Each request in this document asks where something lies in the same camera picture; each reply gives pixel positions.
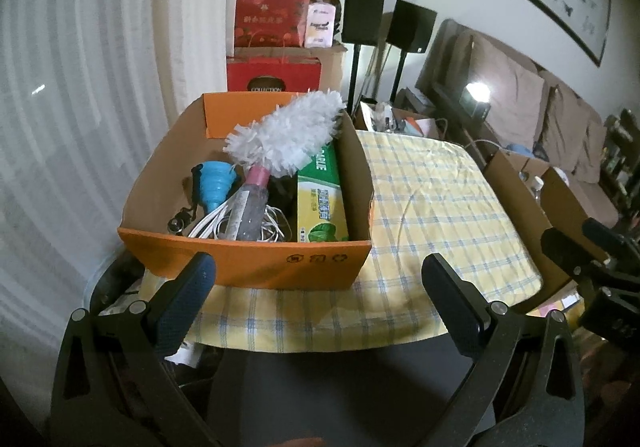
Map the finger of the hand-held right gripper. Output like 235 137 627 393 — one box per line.
541 227 611 283
582 218 640 262

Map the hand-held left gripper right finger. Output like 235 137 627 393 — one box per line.
422 253 586 447

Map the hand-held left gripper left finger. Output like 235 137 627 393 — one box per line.
50 252 223 447

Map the orange cardboard box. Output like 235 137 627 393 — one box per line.
118 92 375 289

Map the thick white cable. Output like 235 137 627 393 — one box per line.
192 204 236 240

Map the clear plastic bottle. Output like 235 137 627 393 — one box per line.
225 166 272 242

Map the blue collapsible funnel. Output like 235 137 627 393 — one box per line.
192 162 240 214

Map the green toothpaste box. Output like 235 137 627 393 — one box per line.
296 142 350 244

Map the white fluffy duster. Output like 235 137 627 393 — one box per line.
223 89 346 178

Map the open brown cardboard box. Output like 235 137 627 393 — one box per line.
482 149 608 288

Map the dark round container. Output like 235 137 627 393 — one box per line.
85 252 151 323

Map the yellow checked tablecloth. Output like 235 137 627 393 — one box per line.
137 129 544 354

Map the cluttered display shelf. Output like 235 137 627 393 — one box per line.
600 109 640 228

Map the cardboard box of clutter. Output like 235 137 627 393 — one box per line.
354 99 443 140

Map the black device with bright screen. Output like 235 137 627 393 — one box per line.
460 83 492 120

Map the brown sofa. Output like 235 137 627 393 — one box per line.
415 18 621 228

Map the black flat device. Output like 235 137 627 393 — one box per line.
402 87 436 110

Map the sheer white curtain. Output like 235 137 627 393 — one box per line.
0 0 171 308

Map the red collection gift bag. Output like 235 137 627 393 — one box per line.
226 56 322 94

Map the white curtain panel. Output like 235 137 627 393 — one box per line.
150 0 246 128

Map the red patterned gift bag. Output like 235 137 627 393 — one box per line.
235 0 312 48

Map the white and pink carton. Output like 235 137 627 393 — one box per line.
304 3 335 48

